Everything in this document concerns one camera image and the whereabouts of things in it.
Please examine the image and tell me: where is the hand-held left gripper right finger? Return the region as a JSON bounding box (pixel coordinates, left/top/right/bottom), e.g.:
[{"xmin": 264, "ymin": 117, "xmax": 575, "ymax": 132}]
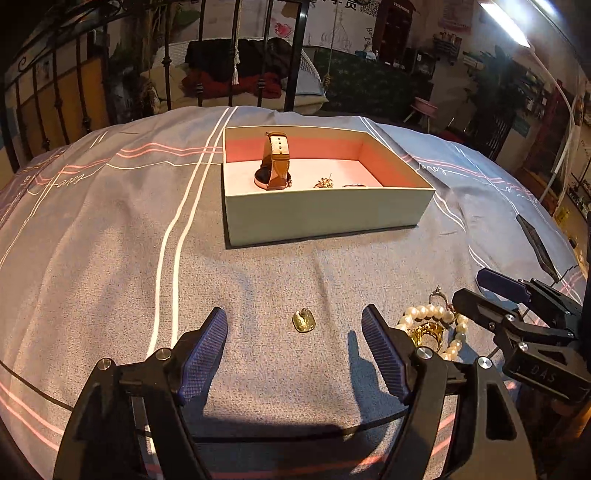
[{"xmin": 360, "ymin": 305, "xmax": 539, "ymax": 480}]

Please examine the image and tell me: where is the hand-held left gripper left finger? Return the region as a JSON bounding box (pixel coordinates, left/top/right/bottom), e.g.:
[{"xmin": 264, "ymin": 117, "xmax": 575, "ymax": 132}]
[{"xmin": 53, "ymin": 307, "xmax": 229, "ymax": 480}]

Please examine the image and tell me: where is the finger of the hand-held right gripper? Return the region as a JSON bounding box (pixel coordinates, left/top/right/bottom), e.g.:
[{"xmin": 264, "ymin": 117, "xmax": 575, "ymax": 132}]
[
  {"xmin": 451, "ymin": 288, "xmax": 573, "ymax": 358},
  {"xmin": 477, "ymin": 268, "xmax": 583, "ymax": 324}
]

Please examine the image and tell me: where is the chunky gold ring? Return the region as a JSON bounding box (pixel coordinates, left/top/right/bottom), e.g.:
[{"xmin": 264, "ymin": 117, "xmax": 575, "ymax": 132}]
[{"xmin": 409, "ymin": 323, "xmax": 451, "ymax": 349}]

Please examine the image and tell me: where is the white pearl bracelet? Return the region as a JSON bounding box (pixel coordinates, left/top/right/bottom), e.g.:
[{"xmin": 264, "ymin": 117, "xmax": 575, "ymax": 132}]
[{"xmin": 396, "ymin": 302, "xmax": 469, "ymax": 361}]

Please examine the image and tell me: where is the gold oval pendant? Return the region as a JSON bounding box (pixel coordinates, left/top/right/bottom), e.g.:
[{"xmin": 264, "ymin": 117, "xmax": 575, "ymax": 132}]
[{"xmin": 291, "ymin": 310, "xmax": 317, "ymax": 333}]

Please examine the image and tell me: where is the pale green cardboard box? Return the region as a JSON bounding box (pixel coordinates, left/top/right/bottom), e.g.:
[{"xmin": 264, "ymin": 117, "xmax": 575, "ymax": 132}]
[{"xmin": 222, "ymin": 124, "xmax": 435, "ymax": 250}]

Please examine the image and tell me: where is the grey striped bed blanket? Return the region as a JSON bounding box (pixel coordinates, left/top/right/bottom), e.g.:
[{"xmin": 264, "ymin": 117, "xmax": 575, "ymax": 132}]
[{"xmin": 0, "ymin": 105, "xmax": 591, "ymax": 480}]

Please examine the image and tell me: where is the dark potted plant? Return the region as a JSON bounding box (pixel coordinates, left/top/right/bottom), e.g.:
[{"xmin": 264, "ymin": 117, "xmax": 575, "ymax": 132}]
[{"xmin": 466, "ymin": 55, "xmax": 527, "ymax": 158}]

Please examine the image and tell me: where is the pink stool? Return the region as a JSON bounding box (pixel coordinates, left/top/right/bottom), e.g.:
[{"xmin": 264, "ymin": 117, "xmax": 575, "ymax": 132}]
[{"xmin": 406, "ymin": 97, "xmax": 438, "ymax": 127}]

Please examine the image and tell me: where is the green patterned counter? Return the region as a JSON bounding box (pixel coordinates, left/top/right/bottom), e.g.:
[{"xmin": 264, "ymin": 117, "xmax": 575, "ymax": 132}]
[{"xmin": 318, "ymin": 48, "xmax": 430, "ymax": 121}]

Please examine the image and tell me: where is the white desk lamp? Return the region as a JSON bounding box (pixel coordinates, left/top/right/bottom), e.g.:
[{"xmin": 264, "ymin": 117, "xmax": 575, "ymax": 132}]
[{"xmin": 478, "ymin": 0, "xmax": 578, "ymax": 199}]

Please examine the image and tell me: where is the red phone booth cabinet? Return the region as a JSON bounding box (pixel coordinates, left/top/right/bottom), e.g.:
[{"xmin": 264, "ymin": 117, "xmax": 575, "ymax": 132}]
[{"xmin": 373, "ymin": 0, "xmax": 419, "ymax": 65}]

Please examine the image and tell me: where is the red cloth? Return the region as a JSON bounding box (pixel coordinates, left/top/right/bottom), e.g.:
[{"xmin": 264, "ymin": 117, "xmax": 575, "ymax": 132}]
[{"xmin": 181, "ymin": 71, "xmax": 283, "ymax": 100}]

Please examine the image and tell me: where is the white wicker hanging chair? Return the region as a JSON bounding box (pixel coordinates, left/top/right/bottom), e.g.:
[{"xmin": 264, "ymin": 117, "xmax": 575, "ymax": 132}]
[{"xmin": 152, "ymin": 39, "xmax": 331, "ymax": 116}]

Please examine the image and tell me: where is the black clothes pile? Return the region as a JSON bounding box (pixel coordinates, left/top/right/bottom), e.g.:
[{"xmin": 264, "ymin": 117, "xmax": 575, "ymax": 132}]
[{"xmin": 185, "ymin": 38, "xmax": 303, "ymax": 79}]

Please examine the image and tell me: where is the brown strap wristwatch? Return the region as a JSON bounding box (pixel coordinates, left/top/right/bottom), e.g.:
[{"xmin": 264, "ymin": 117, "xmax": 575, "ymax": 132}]
[{"xmin": 255, "ymin": 131, "xmax": 293, "ymax": 191}]

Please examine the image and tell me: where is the white tassel rope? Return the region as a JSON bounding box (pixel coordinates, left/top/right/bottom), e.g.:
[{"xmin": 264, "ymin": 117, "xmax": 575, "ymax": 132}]
[{"xmin": 231, "ymin": 0, "xmax": 243, "ymax": 86}]

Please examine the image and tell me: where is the black iron bed frame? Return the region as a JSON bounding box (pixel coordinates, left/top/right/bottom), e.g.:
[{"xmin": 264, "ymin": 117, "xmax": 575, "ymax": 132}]
[{"xmin": 0, "ymin": 0, "xmax": 324, "ymax": 171}]

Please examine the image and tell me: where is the wall poster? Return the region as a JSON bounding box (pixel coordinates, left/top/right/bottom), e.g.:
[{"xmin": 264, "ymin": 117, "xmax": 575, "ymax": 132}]
[{"xmin": 194, "ymin": 0, "xmax": 384, "ymax": 54}]

